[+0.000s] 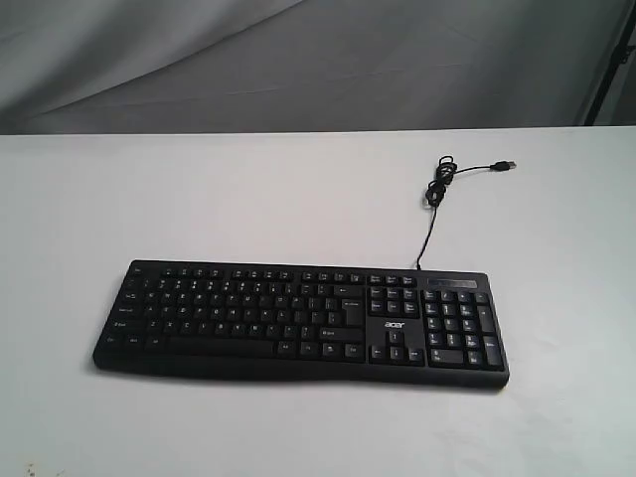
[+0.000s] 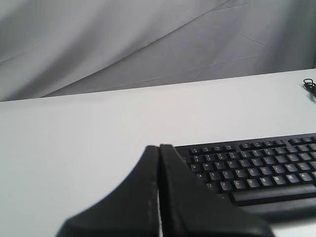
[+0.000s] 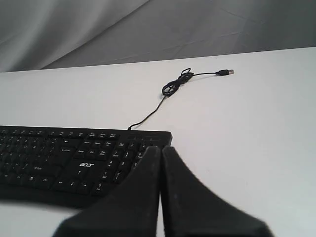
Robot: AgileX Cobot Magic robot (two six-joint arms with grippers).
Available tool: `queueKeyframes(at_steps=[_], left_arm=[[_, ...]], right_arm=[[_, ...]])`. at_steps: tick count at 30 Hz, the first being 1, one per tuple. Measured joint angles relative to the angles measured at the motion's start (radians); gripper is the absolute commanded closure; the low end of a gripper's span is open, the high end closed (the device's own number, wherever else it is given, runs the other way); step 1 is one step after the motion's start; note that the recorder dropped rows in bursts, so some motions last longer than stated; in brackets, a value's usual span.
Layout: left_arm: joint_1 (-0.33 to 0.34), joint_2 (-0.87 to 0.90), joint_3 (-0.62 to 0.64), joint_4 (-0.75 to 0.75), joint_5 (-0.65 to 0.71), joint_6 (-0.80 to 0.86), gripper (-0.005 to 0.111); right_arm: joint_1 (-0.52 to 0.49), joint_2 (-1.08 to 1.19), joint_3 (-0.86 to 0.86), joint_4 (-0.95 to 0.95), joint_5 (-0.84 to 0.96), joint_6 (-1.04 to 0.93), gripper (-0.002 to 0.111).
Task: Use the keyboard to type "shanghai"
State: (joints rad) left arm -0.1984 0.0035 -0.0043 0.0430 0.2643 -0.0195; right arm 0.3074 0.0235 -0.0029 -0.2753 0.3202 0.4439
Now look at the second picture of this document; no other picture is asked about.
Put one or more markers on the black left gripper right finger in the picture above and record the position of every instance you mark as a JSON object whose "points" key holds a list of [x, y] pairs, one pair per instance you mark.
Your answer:
{"points": [[189, 208]]}

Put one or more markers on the black acer keyboard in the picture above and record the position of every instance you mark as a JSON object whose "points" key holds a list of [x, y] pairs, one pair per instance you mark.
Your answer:
{"points": [[272, 177]]}

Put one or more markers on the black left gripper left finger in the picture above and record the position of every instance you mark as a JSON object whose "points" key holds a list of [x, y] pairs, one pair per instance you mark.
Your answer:
{"points": [[130, 210]]}

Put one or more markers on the grey backdrop cloth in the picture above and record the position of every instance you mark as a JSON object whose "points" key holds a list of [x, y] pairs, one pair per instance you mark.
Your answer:
{"points": [[63, 47]]}

